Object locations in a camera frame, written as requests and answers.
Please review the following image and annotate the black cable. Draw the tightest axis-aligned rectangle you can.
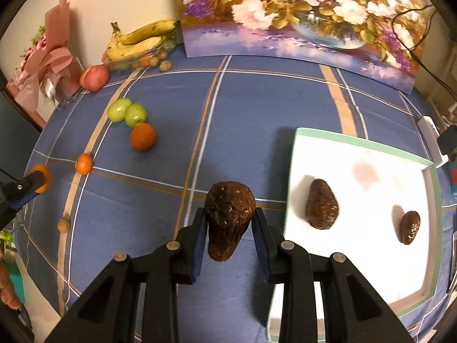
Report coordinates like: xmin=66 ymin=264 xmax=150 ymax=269
xmin=392 ymin=4 xmax=457 ymax=95

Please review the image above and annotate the black charger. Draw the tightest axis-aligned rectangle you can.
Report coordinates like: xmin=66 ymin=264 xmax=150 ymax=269
xmin=438 ymin=125 xmax=457 ymax=154

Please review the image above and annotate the clear glass container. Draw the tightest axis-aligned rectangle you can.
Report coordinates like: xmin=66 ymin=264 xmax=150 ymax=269
xmin=102 ymin=29 xmax=179 ymax=72

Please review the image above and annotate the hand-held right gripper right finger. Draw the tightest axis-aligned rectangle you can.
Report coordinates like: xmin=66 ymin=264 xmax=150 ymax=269
xmin=250 ymin=207 xmax=415 ymax=343

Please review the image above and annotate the pink wrapped bouquet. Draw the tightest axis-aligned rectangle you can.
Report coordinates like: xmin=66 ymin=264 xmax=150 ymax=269
xmin=7 ymin=0 xmax=84 ymax=113

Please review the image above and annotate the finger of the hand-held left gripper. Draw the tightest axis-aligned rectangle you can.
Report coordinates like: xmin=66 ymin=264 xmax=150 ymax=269
xmin=7 ymin=171 xmax=49 ymax=211

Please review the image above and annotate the small tangerine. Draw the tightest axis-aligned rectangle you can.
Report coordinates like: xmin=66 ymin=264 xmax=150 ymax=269
xmin=29 ymin=163 xmax=51 ymax=194
xmin=75 ymin=153 xmax=94 ymax=175

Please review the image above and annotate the white power strip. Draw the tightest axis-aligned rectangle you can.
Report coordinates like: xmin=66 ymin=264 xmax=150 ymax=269
xmin=418 ymin=116 xmax=448 ymax=168

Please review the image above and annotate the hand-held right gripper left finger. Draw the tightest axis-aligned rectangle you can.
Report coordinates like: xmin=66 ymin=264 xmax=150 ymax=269
xmin=45 ymin=207 xmax=211 ymax=343

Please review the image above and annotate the white tray with green rim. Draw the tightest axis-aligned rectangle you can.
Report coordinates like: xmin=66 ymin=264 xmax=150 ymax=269
xmin=267 ymin=127 xmax=442 ymax=342

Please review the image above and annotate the red apple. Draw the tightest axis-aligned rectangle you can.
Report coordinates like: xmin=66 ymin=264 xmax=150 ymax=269
xmin=79 ymin=65 xmax=111 ymax=93

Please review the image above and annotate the blue plaid tablecloth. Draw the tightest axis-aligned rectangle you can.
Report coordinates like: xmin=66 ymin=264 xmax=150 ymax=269
xmin=14 ymin=55 xmax=457 ymax=343

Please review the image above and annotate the large dark brown avocado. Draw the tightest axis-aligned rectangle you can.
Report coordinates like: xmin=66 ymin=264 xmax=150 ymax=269
xmin=306 ymin=179 xmax=340 ymax=231

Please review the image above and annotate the green mango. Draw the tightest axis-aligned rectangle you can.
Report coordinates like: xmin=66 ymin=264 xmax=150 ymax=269
xmin=108 ymin=98 xmax=133 ymax=122
xmin=125 ymin=103 xmax=148 ymax=127

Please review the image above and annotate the small dark brown avocado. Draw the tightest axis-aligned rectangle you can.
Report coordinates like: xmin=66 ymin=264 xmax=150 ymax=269
xmin=399 ymin=211 xmax=421 ymax=246

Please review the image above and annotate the brown lumpy object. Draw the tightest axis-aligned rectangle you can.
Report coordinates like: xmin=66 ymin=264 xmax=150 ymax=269
xmin=0 ymin=261 xmax=22 ymax=310

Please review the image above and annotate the yellow banana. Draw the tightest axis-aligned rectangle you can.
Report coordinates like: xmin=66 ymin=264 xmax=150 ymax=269
xmin=119 ymin=19 xmax=181 ymax=45
xmin=106 ymin=22 xmax=165 ymax=61

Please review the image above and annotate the pear-shaped dark brown avocado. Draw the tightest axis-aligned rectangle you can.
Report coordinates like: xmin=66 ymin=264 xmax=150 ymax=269
xmin=204 ymin=181 xmax=257 ymax=262

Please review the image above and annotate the flower painting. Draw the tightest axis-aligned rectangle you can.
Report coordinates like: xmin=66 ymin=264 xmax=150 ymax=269
xmin=172 ymin=0 xmax=434 ymax=95

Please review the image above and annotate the large orange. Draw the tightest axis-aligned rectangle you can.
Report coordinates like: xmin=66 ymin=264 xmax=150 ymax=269
xmin=129 ymin=123 xmax=157 ymax=151

